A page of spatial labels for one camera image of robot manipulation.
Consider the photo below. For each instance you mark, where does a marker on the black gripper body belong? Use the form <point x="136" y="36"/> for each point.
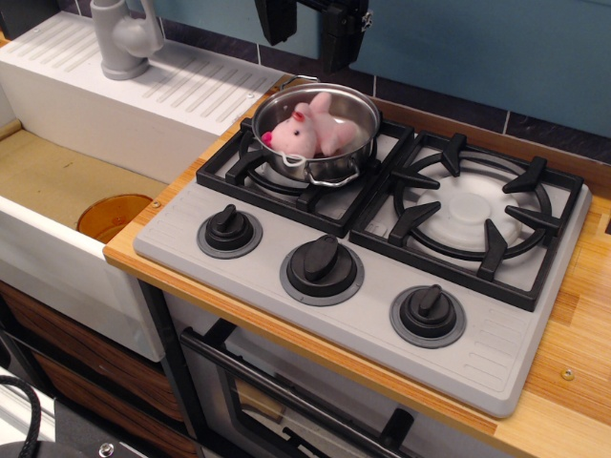
<point x="343" y="7"/>

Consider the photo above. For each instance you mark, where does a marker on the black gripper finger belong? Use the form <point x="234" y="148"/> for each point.
<point x="341" y="40"/>
<point x="278" y="19"/>

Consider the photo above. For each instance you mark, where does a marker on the stainless steel pan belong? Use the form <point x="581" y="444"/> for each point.
<point x="346" y="104"/>

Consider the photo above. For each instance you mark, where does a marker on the pink stuffed pig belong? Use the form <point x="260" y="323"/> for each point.
<point x="311" y="131"/>

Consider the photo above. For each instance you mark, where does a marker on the black left stove knob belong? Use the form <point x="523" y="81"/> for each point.
<point x="229" y="234"/>

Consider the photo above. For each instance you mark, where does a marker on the black stove knob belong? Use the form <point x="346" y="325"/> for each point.
<point x="229" y="234"/>
<point x="428" y="317"/>
<point x="322" y="272"/>

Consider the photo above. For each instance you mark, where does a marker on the black middle stove knob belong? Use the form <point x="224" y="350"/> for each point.
<point x="322" y="272"/>

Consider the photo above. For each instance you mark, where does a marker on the grey toy stove top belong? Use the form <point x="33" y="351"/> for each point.
<point x="486" y="368"/>

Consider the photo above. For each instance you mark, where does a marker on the black right stove knob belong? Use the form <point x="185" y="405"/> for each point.
<point x="428" y="317"/>

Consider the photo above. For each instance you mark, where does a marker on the grey toy faucet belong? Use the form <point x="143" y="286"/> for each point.
<point x="125" y="42"/>

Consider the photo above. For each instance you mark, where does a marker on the black left burner grate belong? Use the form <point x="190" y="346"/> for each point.
<point x="239" y="171"/>

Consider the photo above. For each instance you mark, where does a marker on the black burner grate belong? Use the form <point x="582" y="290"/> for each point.
<point x="500" y="226"/>
<point x="239" y="171"/>

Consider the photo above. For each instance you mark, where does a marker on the black right burner grate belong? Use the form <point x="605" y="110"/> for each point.
<point x="500" y="226"/>

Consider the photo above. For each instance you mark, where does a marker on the white toy sink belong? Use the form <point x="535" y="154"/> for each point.
<point x="71" y="137"/>

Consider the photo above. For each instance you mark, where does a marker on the orange plastic bowl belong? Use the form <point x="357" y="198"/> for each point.
<point x="107" y="217"/>

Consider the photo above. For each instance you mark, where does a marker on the wooden drawer fronts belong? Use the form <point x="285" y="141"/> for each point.
<point x="115" y="385"/>

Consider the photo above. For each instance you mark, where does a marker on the oven door with black handle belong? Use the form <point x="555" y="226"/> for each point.
<point x="281" y="404"/>

